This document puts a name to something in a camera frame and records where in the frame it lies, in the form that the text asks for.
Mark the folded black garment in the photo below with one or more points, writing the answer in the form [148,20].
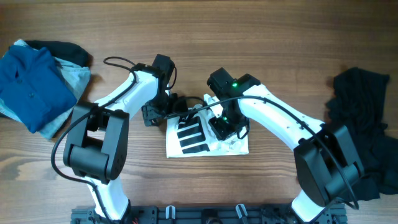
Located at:
[64,50]

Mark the white t-shirt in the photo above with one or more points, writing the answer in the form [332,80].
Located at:
[189,133]

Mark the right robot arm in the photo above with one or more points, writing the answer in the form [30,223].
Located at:
[326,159]

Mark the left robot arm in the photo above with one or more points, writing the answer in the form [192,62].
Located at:
[97,139]

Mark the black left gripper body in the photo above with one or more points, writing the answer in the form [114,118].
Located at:
[166,104]

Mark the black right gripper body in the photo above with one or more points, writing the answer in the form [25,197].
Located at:
[222,130]

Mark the folded blue shirt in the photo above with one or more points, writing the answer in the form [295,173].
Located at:
[31,86]

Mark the black printed t-shirt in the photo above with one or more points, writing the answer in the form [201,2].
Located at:
[358,103]

